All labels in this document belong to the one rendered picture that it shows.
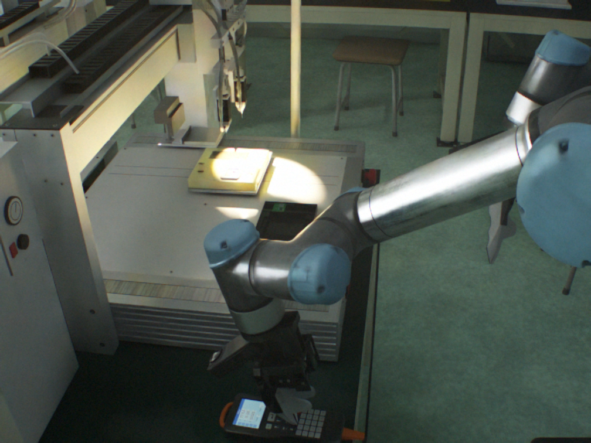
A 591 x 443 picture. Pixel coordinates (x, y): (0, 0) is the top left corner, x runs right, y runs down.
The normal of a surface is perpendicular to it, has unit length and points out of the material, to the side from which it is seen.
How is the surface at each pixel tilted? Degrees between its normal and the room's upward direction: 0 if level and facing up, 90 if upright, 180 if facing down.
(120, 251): 0
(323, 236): 16
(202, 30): 90
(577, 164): 87
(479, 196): 106
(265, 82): 0
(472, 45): 90
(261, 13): 90
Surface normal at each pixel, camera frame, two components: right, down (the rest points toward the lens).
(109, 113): 0.99, 0.07
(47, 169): -0.14, 0.55
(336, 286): 0.83, 0.07
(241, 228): -0.27, -0.83
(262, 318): 0.28, 0.42
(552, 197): -0.62, 0.41
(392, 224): -0.31, 0.74
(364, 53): -0.06, -0.72
